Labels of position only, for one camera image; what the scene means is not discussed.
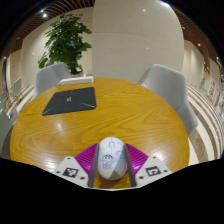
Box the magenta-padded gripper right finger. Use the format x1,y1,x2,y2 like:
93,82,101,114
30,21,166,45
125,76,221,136
124,143,173,188

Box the green potted plant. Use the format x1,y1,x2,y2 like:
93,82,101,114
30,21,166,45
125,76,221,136
37,13,93,76

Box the white cartoon-print computer mouse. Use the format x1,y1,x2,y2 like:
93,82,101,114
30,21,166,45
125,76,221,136
96,136,128,181

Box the row of wall posters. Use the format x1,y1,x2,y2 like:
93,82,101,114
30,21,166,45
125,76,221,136
199,76,224,116

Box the black mouse pad green lines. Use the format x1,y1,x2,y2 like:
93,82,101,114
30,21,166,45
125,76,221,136
41,86,98,117

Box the group of white chairs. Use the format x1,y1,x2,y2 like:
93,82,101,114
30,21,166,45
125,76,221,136
1,78,23,101

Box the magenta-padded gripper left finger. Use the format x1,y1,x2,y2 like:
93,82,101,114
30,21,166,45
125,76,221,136
54,143,100,188

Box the grey shell chair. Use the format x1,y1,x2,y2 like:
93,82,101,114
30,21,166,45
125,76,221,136
137,63,199,137
32,62,73,101

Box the grey-green armchair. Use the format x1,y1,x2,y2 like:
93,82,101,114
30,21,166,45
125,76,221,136
0,108,19,159

